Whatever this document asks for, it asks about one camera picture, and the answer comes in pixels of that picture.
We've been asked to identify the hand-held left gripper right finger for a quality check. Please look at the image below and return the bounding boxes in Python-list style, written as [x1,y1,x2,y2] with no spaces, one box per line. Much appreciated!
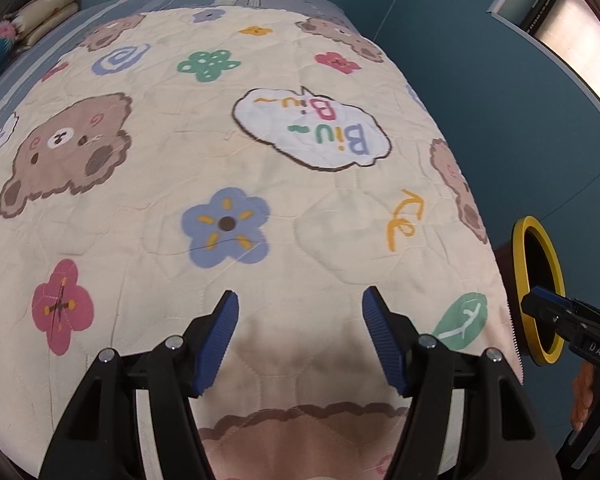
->
[361,286,563,480]

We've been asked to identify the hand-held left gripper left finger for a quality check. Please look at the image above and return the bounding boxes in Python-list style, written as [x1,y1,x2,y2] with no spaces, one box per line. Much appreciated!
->
[39,290,240,480]

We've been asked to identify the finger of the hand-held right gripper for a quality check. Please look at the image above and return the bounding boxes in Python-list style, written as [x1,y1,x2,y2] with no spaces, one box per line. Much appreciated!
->
[521,287,581,346]

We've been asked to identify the yellow rimmed waste bin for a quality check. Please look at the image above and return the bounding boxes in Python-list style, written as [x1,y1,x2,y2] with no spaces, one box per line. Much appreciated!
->
[495,216,566,367]

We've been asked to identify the person's right hand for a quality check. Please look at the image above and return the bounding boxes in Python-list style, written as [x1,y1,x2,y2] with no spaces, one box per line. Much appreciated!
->
[571,360,600,433]

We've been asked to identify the bear printed blanket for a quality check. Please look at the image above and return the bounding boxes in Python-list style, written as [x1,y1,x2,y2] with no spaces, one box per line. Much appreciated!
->
[0,5,523,480]

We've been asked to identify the brown framed window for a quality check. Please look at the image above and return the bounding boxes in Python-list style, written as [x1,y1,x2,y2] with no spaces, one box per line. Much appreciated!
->
[487,0,600,126]

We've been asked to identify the blue striped bed sheet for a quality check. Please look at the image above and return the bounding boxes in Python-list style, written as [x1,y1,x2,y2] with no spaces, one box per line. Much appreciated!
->
[0,0,353,131]

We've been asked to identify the folded blue floral quilt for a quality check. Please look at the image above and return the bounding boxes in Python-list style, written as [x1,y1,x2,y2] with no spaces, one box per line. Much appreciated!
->
[0,20,21,96]

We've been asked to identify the folded beige pillows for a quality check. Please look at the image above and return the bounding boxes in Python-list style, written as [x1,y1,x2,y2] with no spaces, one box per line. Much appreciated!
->
[7,0,81,51]

